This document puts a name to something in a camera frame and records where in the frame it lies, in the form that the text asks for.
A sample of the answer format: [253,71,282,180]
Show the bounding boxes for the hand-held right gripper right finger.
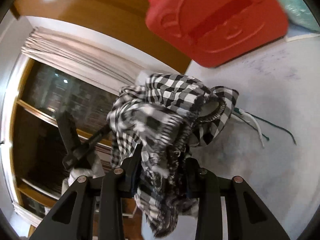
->
[184,156,292,240]

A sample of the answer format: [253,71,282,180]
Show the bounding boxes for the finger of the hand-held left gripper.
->
[75,125,113,155]
[56,111,83,155]

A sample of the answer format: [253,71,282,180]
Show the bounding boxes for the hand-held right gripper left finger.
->
[27,144,143,240]

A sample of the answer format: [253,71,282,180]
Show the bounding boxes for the black white checkered garment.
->
[107,72,239,239]

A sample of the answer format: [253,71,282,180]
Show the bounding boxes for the person's left hand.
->
[62,152,105,200]

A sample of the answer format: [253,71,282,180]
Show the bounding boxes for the wooden framed window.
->
[10,57,120,220]

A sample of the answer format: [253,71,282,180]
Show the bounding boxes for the beige curtain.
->
[21,27,150,97]

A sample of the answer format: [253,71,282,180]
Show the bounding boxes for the red small suitcase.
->
[139,0,290,68]

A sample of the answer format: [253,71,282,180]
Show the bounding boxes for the teal yarn in plastic bag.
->
[265,0,320,33]

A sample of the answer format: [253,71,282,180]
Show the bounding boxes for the white cord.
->
[231,109,265,148]

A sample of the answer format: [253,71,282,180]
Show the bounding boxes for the green cord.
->
[234,107,297,145]

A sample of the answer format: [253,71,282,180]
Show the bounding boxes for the wooden headboard frame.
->
[12,0,193,74]

